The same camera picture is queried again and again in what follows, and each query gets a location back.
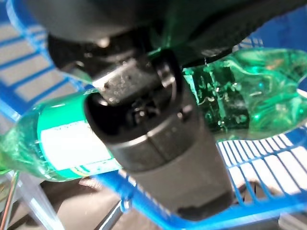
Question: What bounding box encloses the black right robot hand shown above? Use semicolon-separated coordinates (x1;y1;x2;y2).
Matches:
24;0;307;221

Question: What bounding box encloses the blue plastic shopping basket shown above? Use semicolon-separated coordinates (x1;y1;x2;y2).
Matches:
0;0;307;230

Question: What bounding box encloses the green Sprite bottle yellow cap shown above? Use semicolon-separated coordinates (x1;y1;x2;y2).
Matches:
0;9;307;184

